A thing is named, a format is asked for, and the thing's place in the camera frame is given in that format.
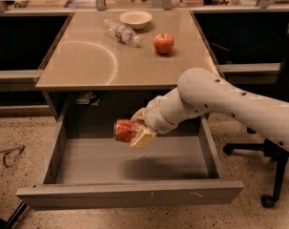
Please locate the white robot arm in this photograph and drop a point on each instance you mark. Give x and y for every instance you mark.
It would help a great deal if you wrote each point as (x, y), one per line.
(199, 92)

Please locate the grey cabinet with tan top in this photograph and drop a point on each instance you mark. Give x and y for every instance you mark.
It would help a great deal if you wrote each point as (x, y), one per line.
(88, 59)

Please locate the open grey top drawer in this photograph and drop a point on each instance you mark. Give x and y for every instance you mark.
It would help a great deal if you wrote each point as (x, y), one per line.
(86, 168)

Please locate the red apple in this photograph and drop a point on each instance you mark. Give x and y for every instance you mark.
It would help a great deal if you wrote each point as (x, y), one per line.
(164, 43)

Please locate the clear plastic water bottle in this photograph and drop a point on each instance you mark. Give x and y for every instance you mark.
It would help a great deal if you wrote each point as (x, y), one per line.
(121, 32)

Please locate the white tag under tabletop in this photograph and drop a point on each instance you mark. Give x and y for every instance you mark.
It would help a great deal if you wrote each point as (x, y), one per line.
(84, 98)

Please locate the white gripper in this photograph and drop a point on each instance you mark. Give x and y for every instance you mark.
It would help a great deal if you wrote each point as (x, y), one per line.
(155, 116)

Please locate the white bowl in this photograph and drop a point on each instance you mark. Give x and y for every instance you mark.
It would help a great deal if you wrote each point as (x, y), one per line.
(136, 19)

